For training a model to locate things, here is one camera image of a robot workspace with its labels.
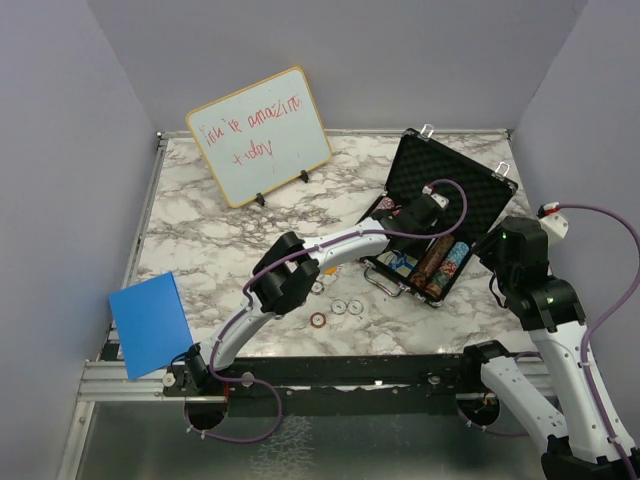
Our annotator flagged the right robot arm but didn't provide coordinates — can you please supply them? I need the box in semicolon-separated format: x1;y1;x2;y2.
459;216;639;479

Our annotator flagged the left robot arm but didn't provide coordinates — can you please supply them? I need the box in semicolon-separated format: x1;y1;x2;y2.
163;193;448;395

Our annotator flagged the blue playing card deck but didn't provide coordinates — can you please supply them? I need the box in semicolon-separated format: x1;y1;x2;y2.
377;251;418;276

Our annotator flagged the black poker chip case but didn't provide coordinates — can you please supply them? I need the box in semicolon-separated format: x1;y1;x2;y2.
361;128;518;308

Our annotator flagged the white 1 poker chip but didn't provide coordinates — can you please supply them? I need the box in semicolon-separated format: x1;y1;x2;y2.
347;300;364;315
331;299;348;315

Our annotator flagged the red 5 poker chip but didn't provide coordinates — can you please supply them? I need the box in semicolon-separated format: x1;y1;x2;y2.
310;312;327;328

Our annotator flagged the blue plastic box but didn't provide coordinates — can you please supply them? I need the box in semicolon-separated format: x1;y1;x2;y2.
109;272;194;379

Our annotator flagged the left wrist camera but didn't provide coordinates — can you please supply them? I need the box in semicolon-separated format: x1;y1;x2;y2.
422;185;449;209

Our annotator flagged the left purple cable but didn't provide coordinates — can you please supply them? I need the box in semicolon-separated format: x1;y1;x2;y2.
187;178;469;444

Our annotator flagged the purple cable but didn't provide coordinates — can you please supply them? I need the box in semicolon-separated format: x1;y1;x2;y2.
187;178;469;444
457;202;640;480

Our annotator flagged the white whiteboard yellow frame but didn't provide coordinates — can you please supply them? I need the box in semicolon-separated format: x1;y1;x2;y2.
186;67;332;208

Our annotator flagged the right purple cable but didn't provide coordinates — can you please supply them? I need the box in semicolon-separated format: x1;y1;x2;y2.
457;202;640;480

